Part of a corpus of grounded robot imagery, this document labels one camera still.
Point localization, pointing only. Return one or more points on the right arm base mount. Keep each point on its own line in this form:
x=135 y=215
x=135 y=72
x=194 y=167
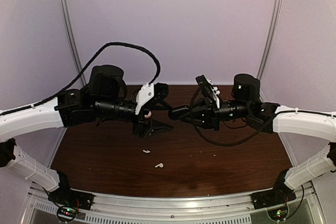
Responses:
x=275 y=203

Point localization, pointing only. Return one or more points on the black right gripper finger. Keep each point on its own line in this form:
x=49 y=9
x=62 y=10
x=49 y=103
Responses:
x=198 y=106
x=201 y=123

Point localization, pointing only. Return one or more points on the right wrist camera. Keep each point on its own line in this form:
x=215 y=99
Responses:
x=209 y=91

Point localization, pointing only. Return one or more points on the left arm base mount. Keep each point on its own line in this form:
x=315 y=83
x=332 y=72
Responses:
x=70 y=203

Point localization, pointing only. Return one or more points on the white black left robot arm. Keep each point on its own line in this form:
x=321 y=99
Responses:
x=104 y=98

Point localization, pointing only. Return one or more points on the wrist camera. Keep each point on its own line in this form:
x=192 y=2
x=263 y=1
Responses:
x=209 y=91
x=148 y=92

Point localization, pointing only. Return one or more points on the aluminium frame post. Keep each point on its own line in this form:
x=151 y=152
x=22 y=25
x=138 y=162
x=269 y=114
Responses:
x=70 y=35
x=270 y=36

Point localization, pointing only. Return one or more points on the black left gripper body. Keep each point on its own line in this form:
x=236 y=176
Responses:
x=139 y=125

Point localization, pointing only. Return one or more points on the white earbud lower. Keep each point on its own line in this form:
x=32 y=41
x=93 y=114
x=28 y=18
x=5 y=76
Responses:
x=160 y=165

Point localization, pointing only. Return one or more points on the front aluminium rail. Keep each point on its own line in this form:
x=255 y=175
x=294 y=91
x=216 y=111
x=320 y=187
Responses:
x=232 y=208

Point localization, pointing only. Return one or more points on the right aluminium frame post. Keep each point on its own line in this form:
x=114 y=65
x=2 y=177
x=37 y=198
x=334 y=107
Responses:
x=270 y=36

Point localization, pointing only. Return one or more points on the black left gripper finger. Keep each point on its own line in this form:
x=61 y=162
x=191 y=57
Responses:
x=155 y=127
x=159 y=105

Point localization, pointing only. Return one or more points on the white round charging case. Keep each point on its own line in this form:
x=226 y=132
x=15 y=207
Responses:
x=147 y=116

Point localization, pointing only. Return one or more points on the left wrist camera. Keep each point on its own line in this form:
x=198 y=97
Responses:
x=148 y=92

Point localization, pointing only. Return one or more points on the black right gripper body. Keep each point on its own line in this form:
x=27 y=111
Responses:
x=213 y=117

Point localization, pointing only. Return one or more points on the left aluminium frame post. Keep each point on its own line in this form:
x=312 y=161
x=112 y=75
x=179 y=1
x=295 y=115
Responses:
x=70 y=35

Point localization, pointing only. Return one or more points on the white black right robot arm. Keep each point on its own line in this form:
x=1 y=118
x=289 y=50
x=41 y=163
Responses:
x=275 y=118

